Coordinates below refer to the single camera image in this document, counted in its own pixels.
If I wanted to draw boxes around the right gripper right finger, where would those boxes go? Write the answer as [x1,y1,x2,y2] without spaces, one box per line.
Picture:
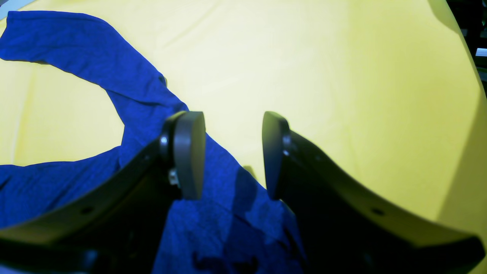
[261,112,486,274]

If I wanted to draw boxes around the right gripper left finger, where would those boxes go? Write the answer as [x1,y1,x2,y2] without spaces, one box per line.
[0,111,205,274]

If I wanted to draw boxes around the dark blue long-sleeve shirt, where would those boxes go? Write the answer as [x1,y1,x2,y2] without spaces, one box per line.
[0,11,309,274]

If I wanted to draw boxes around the yellow table cloth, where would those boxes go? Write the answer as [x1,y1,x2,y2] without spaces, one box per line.
[0,0,487,274]

